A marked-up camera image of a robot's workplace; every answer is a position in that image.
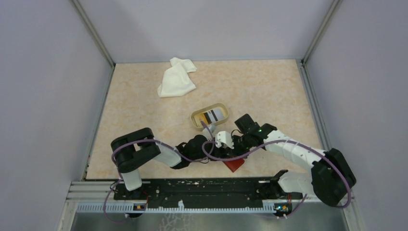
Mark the gold VIP card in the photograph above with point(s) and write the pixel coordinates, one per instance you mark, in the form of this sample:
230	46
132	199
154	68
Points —
199	119

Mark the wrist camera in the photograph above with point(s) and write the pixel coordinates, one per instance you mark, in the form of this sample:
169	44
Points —
224	138
210	129

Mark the white crumpled cloth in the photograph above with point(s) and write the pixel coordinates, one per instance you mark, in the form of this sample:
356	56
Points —
176	81

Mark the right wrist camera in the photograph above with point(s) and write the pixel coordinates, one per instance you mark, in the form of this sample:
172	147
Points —
224	138

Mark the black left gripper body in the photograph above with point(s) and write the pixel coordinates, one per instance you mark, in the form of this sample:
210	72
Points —
215	152

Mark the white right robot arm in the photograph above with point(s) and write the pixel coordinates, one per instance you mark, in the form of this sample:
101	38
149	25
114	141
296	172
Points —
329	176

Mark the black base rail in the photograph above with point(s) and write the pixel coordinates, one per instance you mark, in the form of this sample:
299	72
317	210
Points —
208	193

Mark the silver magnetic stripe card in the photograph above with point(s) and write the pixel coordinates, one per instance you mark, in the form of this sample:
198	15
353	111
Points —
213	115

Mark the beige oval tray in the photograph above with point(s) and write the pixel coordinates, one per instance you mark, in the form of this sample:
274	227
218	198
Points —
221	105

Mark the red card holder wallet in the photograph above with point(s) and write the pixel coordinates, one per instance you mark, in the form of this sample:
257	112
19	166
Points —
234	165

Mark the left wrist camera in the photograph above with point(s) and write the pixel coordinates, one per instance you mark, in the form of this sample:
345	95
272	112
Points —
210	129

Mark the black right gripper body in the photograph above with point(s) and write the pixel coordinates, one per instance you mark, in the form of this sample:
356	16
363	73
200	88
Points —
242	145

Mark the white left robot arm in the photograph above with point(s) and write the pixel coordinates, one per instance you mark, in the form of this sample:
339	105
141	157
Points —
135	149

